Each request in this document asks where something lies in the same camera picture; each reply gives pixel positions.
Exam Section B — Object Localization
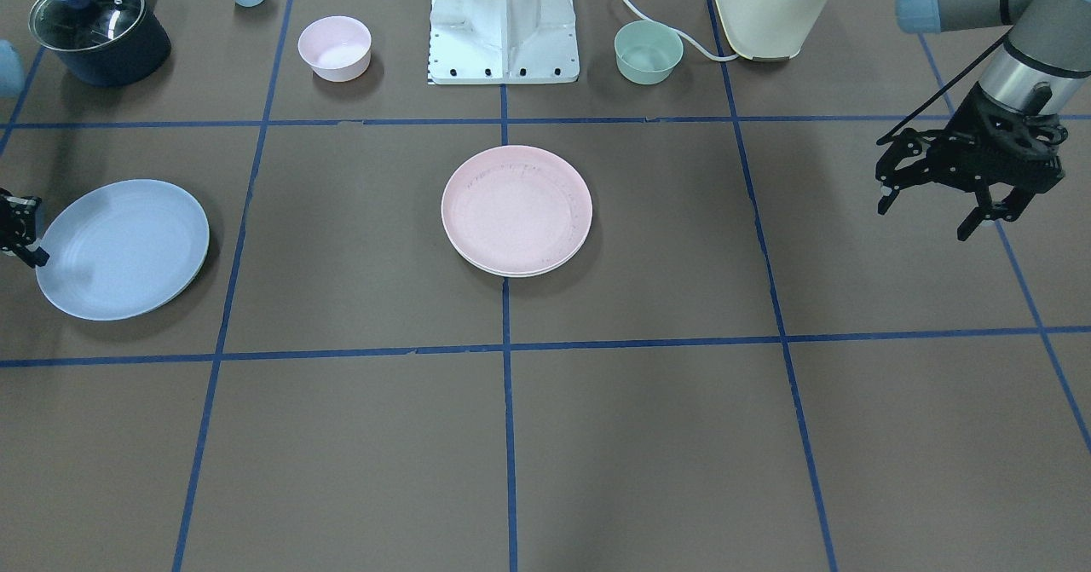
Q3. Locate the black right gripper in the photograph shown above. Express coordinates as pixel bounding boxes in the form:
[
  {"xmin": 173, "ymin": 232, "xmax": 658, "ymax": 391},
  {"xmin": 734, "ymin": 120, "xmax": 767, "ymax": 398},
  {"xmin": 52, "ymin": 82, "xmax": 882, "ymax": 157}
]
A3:
[{"xmin": 1, "ymin": 188, "xmax": 49, "ymax": 269}]

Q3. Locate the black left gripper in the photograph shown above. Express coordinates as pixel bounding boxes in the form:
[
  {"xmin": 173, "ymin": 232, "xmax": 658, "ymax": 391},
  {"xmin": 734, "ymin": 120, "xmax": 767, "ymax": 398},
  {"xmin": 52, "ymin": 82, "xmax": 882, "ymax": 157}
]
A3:
[{"xmin": 875, "ymin": 82, "xmax": 1068, "ymax": 241}]

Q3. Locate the blue plate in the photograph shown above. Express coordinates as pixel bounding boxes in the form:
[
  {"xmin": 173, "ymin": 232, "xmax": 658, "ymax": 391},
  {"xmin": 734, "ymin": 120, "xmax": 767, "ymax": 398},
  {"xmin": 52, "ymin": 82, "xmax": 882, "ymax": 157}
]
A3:
[{"xmin": 36, "ymin": 179, "xmax": 211, "ymax": 322}]

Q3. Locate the pink plate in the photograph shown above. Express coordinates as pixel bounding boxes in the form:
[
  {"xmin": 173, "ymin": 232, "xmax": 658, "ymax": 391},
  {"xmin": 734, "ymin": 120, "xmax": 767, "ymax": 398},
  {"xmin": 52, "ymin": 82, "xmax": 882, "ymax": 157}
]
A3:
[{"xmin": 441, "ymin": 145, "xmax": 594, "ymax": 270}]

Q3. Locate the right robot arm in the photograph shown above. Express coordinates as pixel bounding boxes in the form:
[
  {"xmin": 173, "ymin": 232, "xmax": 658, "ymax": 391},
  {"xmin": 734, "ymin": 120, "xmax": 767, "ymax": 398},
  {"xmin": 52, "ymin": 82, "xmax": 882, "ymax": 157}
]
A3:
[{"xmin": 1, "ymin": 39, "xmax": 49, "ymax": 269}]

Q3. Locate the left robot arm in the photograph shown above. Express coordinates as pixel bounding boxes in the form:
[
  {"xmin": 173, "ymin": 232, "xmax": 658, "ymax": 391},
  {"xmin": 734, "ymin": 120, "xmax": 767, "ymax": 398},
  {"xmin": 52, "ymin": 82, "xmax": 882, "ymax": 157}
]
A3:
[{"xmin": 875, "ymin": 0, "xmax": 1090, "ymax": 240}]

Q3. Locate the dark blue pot with lid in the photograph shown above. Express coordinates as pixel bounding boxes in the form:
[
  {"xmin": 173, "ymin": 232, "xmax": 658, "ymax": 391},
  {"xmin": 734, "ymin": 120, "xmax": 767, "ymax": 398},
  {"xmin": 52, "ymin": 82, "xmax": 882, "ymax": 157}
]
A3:
[{"xmin": 27, "ymin": 0, "xmax": 172, "ymax": 88}]

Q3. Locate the cream toaster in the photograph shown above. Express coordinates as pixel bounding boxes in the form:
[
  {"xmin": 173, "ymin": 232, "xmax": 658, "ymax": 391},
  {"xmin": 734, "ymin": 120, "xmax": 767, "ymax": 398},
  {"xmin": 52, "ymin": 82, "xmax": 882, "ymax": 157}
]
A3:
[{"xmin": 714, "ymin": 0, "xmax": 828, "ymax": 62}]

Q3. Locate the green bowl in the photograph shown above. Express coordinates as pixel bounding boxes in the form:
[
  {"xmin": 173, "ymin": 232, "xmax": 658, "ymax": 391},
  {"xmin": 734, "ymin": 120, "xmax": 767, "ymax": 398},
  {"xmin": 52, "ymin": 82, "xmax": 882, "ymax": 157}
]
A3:
[{"xmin": 613, "ymin": 20, "xmax": 684, "ymax": 85}]

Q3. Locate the pink bowl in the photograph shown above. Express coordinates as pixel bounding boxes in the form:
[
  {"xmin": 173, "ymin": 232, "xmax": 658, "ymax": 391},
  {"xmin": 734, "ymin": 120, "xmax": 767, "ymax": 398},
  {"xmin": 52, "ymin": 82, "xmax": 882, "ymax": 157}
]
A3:
[{"xmin": 297, "ymin": 15, "xmax": 372, "ymax": 83}]

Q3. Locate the cream white plate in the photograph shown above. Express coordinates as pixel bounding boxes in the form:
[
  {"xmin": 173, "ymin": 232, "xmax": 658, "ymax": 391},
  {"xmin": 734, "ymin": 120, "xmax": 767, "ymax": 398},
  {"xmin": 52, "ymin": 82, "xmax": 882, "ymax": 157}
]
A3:
[{"xmin": 460, "ymin": 253, "xmax": 575, "ymax": 278}]

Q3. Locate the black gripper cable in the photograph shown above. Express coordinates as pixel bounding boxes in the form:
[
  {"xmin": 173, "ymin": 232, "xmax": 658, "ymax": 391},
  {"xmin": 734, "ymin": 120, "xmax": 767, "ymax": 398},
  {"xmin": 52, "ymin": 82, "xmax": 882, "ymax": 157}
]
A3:
[{"xmin": 878, "ymin": 31, "xmax": 1015, "ymax": 147}]

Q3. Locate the white toaster cord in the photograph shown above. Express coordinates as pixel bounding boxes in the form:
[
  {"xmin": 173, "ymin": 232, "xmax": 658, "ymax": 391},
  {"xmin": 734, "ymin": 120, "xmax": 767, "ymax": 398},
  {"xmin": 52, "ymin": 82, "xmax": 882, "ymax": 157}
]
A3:
[{"xmin": 618, "ymin": 0, "xmax": 738, "ymax": 63}]

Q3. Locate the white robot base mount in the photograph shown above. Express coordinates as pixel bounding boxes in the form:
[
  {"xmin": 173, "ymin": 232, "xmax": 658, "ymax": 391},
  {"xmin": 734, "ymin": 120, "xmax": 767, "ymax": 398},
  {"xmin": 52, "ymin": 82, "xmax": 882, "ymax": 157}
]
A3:
[{"xmin": 425, "ymin": 0, "xmax": 582, "ymax": 85}]

